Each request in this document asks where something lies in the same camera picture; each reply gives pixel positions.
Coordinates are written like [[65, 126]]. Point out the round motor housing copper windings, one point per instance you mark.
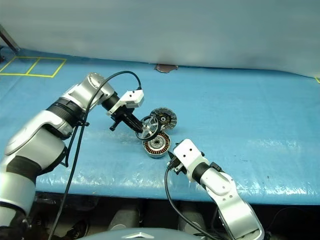
[[155, 150]]

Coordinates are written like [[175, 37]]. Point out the white foam backdrop sheet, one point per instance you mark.
[[160, 27]]

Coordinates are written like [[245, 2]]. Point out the black shoe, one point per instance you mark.
[[78, 228]]

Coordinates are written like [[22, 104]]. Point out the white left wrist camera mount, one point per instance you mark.
[[132, 96]]

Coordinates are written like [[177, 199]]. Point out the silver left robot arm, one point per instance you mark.
[[37, 140]]

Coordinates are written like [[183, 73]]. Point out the grey rounded shape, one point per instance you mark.
[[192, 220], [123, 220]]

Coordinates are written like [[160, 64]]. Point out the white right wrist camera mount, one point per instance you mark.
[[187, 152]]

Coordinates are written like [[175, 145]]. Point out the yellow tape double square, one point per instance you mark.
[[37, 75]]

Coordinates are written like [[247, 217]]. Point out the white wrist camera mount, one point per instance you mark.
[[132, 96], [187, 152]]

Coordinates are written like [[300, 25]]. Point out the grey robot torso with emblem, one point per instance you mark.
[[140, 236]]

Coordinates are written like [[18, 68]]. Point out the dark metal stand leg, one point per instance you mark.
[[10, 40]]

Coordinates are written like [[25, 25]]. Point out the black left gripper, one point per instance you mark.
[[122, 115]]

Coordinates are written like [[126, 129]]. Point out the black spoked rotor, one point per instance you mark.
[[150, 127]]

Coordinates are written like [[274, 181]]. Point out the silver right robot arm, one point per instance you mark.
[[230, 200]]

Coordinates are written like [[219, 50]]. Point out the brown patch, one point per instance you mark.
[[165, 68]]

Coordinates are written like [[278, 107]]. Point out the grey disc rotor plate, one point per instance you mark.
[[167, 118]]

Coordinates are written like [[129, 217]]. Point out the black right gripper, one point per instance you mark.
[[178, 167]]

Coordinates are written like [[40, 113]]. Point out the blue plastic table cover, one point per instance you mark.
[[237, 112]]

